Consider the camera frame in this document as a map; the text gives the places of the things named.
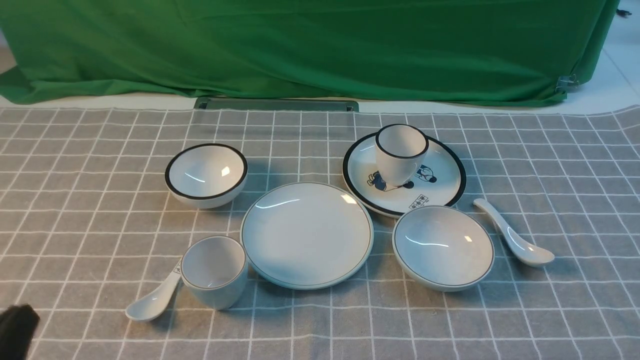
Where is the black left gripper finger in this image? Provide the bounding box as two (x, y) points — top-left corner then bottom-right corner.
(0, 304), (41, 360)

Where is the thin-rimmed white cup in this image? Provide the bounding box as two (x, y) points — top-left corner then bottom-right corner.
(180, 235), (249, 311)

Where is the thin-rimmed white bowl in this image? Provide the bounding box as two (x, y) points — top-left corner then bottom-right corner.
(391, 205), (496, 292)

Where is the plain white ceramic spoon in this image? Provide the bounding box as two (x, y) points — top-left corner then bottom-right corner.
(473, 198), (556, 268)

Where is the grey checked tablecloth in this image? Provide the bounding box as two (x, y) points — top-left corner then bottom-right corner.
(0, 105), (640, 360)

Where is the white spoon with label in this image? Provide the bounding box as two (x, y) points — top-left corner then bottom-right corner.
(125, 262), (182, 322)

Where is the black-rimmed white bowl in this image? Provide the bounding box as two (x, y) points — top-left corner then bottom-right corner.
(164, 143), (249, 209)

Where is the large white thin-rimmed plate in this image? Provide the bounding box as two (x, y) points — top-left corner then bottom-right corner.
(239, 182), (375, 290)

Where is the black-rimmed illustrated plate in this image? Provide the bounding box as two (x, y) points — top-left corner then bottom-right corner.
(342, 133), (467, 219)

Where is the black-rimmed white cup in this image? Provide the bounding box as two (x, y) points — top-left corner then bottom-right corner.
(374, 123), (430, 187)

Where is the green backdrop cloth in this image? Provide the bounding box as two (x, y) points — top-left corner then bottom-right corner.
(1, 0), (619, 107)

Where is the metal binder clip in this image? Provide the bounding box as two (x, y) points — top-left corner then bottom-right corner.
(554, 74), (581, 92)

